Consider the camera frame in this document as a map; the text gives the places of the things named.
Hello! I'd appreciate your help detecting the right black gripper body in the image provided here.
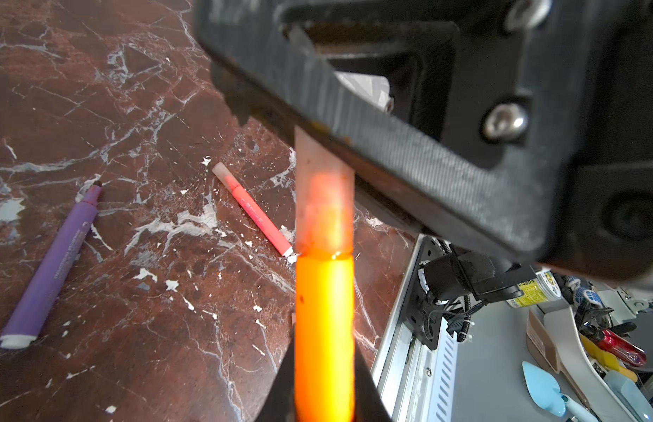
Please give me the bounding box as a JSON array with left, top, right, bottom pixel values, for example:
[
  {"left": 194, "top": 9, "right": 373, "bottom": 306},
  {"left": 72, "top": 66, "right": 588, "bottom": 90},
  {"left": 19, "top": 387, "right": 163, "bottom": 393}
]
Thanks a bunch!
[{"left": 537, "top": 1, "right": 653, "bottom": 285}]

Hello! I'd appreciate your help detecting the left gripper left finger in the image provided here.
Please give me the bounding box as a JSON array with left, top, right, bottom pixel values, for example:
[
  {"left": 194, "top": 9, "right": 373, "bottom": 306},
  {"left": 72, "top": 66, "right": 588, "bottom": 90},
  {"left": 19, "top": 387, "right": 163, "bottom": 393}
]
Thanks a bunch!
[{"left": 254, "top": 338, "right": 297, "bottom": 422}]

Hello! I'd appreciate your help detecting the aluminium frame rail front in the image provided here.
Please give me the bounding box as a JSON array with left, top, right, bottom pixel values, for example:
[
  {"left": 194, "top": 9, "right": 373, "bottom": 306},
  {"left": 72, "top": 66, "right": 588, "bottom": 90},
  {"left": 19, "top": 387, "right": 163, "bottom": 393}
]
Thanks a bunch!
[{"left": 371, "top": 235, "right": 458, "bottom": 421}]

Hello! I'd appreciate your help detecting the translucent pen cap three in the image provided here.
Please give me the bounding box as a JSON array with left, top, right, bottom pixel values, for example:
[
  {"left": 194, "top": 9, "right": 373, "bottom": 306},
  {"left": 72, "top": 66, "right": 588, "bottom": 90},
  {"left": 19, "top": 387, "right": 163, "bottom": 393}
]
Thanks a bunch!
[{"left": 294, "top": 127, "right": 355, "bottom": 260}]

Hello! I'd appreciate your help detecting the light blue trowel tool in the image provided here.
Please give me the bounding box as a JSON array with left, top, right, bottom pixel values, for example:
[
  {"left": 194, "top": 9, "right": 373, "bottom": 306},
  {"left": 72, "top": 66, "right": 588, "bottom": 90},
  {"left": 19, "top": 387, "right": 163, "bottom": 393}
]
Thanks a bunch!
[{"left": 522, "top": 362, "right": 599, "bottom": 422}]

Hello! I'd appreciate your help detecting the pink marker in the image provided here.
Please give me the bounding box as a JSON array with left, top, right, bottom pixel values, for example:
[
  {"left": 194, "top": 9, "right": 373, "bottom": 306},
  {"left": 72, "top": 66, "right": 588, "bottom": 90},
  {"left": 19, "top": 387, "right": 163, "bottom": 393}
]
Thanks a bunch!
[{"left": 232, "top": 184, "right": 293, "bottom": 257}]

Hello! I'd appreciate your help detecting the translucent pen cap six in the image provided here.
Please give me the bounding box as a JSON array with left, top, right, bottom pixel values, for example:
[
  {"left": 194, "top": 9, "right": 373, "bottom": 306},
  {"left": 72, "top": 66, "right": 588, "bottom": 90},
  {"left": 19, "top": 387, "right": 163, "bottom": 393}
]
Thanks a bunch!
[{"left": 212, "top": 162, "right": 240, "bottom": 193}]

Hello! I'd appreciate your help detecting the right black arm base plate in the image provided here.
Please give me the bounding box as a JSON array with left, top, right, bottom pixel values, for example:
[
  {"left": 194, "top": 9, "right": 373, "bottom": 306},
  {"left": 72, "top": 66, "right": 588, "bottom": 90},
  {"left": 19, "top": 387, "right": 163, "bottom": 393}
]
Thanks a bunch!
[{"left": 400, "top": 235, "right": 537, "bottom": 350}]

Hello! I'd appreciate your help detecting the red handled tool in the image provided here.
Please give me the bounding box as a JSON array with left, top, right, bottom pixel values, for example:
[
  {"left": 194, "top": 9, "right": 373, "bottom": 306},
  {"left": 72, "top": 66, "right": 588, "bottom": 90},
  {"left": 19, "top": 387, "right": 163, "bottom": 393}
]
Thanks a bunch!
[{"left": 579, "top": 325, "right": 646, "bottom": 367}]

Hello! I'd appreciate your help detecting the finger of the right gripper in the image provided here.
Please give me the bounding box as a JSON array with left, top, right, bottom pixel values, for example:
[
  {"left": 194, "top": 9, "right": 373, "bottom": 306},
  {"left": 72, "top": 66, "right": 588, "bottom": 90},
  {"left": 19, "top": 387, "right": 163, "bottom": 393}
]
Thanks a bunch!
[{"left": 194, "top": 1, "right": 574, "bottom": 261}]

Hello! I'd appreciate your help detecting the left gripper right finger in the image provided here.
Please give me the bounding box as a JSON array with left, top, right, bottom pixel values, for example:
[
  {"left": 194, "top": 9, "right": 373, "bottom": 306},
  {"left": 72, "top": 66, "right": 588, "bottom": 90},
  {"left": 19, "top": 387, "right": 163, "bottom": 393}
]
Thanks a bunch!
[{"left": 353, "top": 346, "right": 392, "bottom": 422}]

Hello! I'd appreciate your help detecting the orange marker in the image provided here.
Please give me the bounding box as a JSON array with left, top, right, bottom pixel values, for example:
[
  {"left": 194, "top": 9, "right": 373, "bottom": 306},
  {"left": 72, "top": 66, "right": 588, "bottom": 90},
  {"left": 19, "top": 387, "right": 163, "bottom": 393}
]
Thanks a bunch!
[{"left": 294, "top": 256, "right": 356, "bottom": 421}]

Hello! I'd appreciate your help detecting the purple marker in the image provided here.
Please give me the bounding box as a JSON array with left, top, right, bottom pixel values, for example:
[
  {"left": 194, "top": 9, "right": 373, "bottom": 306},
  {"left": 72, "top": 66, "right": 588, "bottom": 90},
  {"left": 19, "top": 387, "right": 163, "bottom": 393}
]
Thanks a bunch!
[{"left": 0, "top": 182, "right": 102, "bottom": 350}]

